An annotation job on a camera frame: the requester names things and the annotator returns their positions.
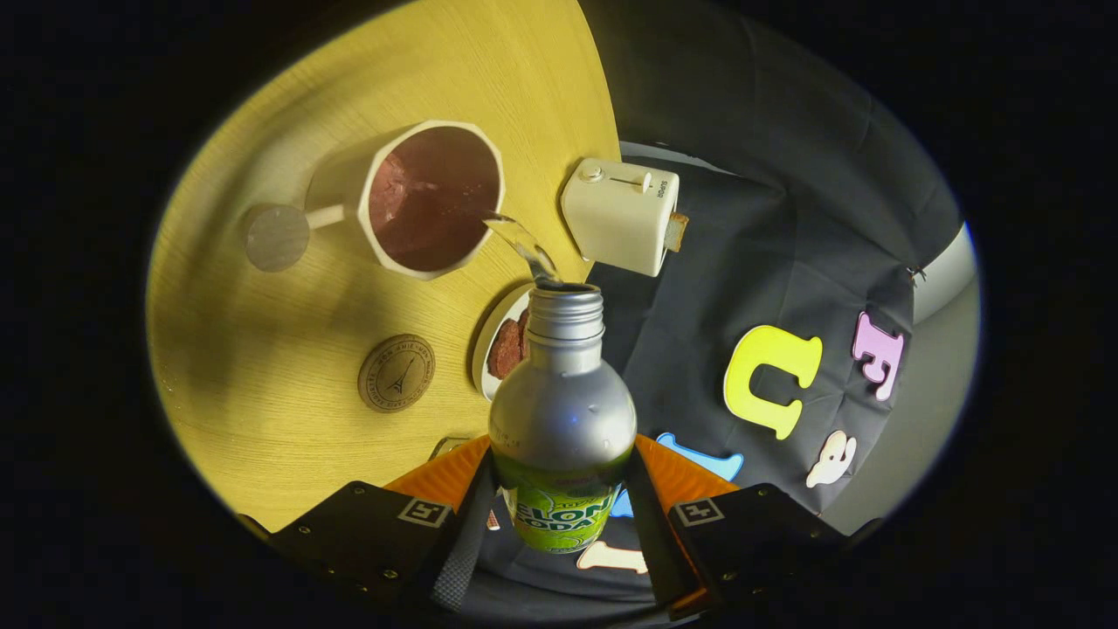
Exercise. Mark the toast slice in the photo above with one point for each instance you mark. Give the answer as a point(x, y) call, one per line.
point(676, 232)

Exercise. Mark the brown meat slice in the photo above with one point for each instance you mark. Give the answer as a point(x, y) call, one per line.
point(524, 332)
point(504, 351)

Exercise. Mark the wooden table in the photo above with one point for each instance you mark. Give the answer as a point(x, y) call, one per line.
point(262, 393)

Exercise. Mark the dark red juice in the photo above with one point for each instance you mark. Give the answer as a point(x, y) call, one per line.
point(428, 210)

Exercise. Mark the silver bottle with green label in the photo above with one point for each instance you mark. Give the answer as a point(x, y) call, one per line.
point(563, 411)

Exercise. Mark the grey round plate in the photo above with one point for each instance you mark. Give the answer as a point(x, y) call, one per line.
point(483, 349)

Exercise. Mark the round cork coaster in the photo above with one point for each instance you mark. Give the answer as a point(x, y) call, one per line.
point(396, 373)

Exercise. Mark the white toaster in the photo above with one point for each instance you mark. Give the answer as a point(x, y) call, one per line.
point(616, 218)

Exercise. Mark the black backdrop cloth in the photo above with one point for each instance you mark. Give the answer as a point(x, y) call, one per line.
point(742, 218)

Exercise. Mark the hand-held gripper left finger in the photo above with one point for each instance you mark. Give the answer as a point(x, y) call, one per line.
point(458, 559)

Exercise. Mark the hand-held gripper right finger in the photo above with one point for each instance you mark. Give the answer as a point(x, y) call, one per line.
point(651, 542)

